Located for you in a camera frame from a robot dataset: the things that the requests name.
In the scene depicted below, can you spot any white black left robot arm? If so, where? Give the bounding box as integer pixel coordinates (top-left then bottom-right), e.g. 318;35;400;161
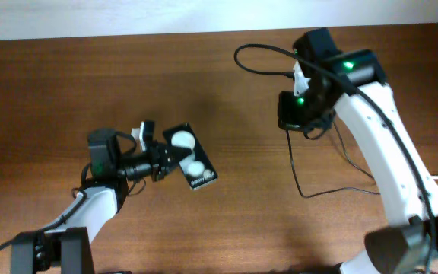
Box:
10;141;192;273

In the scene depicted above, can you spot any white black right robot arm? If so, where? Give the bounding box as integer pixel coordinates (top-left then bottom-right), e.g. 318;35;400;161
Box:
278;28;438;273

